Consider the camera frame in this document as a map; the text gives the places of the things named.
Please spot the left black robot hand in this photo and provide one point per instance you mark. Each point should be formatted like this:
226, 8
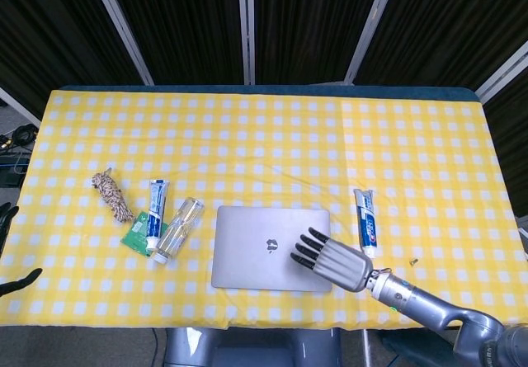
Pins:
7, 218

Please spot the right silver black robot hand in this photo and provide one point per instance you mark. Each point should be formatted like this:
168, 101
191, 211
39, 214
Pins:
342, 264

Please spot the gray laptop computer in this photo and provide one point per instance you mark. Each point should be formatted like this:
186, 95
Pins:
247, 251

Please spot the large blue Crest toothpaste tube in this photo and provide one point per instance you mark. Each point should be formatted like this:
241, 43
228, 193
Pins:
367, 218

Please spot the small brass screw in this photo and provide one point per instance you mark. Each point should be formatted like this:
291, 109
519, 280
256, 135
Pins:
413, 261

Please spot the green foil packet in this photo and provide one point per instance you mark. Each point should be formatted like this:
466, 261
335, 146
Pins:
134, 237

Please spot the gray robot torso base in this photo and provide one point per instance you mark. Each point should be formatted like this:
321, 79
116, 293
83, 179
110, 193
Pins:
231, 348

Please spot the yellow white checkered tablecloth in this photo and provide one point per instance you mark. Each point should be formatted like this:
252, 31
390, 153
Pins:
268, 144

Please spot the small blue white toothpaste tube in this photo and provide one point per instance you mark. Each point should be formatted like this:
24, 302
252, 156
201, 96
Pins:
156, 210

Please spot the clear plastic bottle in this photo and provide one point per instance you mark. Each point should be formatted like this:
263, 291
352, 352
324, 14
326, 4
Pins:
181, 227

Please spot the white partition frame post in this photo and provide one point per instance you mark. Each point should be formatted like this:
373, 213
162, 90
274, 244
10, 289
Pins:
369, 24
123, 29
501, 68
246, 24

